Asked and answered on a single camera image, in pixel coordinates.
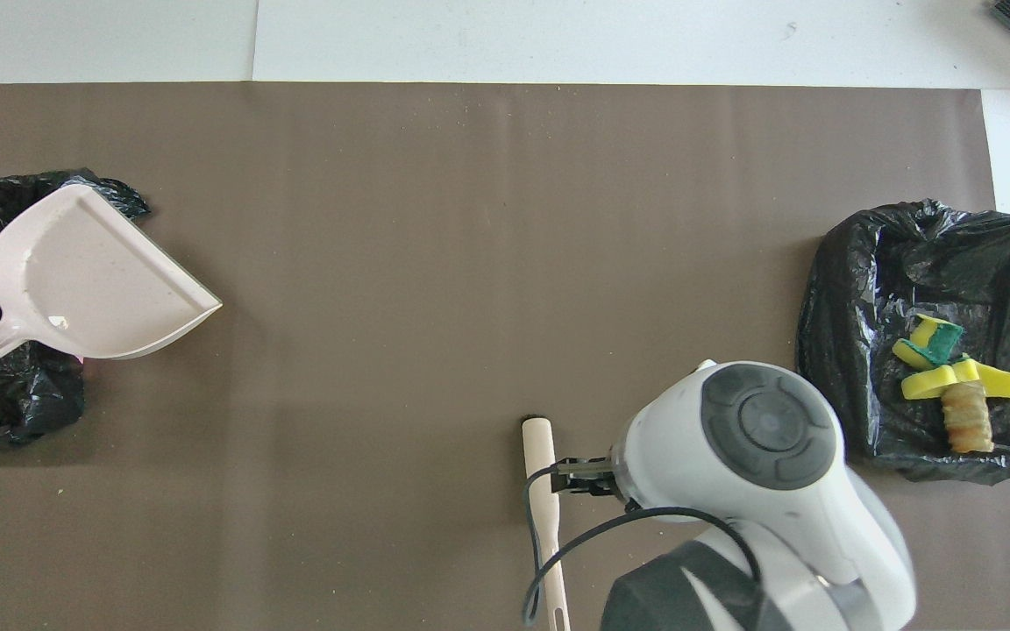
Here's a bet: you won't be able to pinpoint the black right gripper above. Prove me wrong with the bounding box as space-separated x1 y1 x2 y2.
555 456 642 511

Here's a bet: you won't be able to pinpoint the beige hand brush black bristles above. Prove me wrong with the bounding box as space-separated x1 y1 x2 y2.
521 417 572 631

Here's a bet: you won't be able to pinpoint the beige plastic dustpan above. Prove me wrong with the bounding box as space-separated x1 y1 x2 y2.
0 183 224 361

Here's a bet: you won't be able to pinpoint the yellow sponge piece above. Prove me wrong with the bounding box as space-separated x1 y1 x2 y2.
965 363 1010 401
901 358 981 401

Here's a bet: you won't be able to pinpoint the yellow sponge with green pad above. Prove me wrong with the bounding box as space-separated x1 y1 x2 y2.
893 314 965 370

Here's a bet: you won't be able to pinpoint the striped pale bread roll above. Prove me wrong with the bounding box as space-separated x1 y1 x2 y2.
942 381 996 454

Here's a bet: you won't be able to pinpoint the black plastic trash bag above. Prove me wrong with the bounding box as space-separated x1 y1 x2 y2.
0 168 152 444

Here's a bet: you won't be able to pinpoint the black bag lined trash bin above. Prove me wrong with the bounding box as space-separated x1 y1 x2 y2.
794 199 1010 486

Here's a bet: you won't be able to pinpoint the brown paper table mat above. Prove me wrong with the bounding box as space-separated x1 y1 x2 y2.
0 82 1010 631

